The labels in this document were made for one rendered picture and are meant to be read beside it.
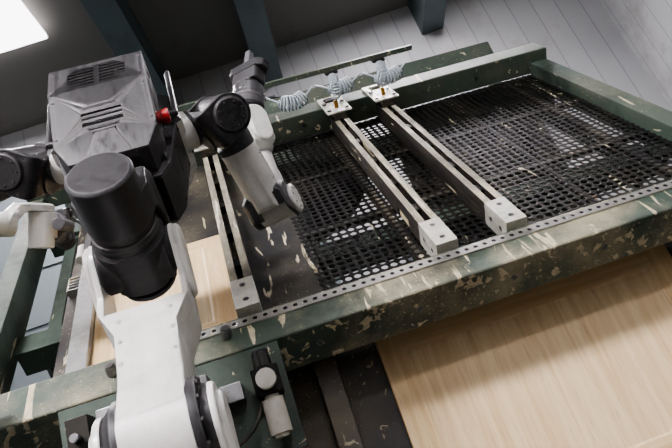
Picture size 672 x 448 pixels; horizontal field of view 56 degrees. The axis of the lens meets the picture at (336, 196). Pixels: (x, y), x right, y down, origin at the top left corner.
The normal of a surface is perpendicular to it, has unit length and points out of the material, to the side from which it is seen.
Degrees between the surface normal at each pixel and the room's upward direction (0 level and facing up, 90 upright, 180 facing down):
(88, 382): 53
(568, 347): 90
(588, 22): 90
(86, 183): 67
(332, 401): 90
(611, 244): 143
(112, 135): 82
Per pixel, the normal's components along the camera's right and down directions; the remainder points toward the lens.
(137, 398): -0.19, -0.88
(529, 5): -0.07, -0.40
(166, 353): -0.12, -0.76
